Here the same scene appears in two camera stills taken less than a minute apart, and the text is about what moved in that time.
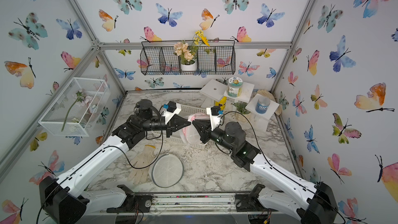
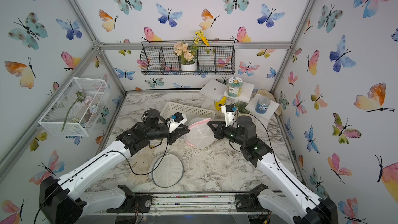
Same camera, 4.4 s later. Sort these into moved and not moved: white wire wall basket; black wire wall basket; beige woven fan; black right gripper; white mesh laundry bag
Moved: black right gripper
Not moved: black wire wall basket; beige woven fan; white wire wall basket; white mesh laundry bag
